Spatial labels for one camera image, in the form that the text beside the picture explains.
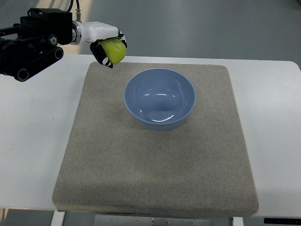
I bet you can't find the white table leg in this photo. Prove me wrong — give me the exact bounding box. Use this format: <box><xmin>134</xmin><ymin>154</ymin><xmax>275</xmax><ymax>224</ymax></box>
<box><xmin>51</xmin><ymin>211</ymin><xmax>65</xmax><ymax>226</ymax></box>

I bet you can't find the black label strip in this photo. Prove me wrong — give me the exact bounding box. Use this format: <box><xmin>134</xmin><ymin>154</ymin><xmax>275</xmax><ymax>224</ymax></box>
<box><xmin>264</xmin><ymin>218</ymin><xmax>301</xmax><ymax>225</ymax></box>

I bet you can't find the beige felt mat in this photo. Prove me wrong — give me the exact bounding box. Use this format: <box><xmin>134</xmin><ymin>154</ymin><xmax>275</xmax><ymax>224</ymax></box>
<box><xmin>52</xmin><ymin>62</ymin><xmax>259</xmax><ymax>218</ymax></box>

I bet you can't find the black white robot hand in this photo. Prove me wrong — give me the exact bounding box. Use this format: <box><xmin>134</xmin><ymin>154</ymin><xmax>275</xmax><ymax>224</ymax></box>
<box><xmin>71</xmin><ymin>21</ymin><xmax>127</xmax><ymax>68</ymax></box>

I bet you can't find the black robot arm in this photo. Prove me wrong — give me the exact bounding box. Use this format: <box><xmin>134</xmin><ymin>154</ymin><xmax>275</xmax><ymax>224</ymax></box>
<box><xmin>0</xmin><ymin>0</ymin><xmax>80</xmax><ymax>82</ymax></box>

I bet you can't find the green pear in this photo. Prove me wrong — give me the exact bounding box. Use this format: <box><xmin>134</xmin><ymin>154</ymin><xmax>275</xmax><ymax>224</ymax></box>
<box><xmin>99</xmin><ymin>38</ymin><xmax>127</xmax><ymax>66</ymax></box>

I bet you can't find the blue ceramic bowl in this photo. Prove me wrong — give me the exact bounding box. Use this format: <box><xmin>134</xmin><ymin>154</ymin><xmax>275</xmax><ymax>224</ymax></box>
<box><xmin>123</xmin><ymin>68</ymin><xmax>197</xmax><ymax>130</ymax></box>

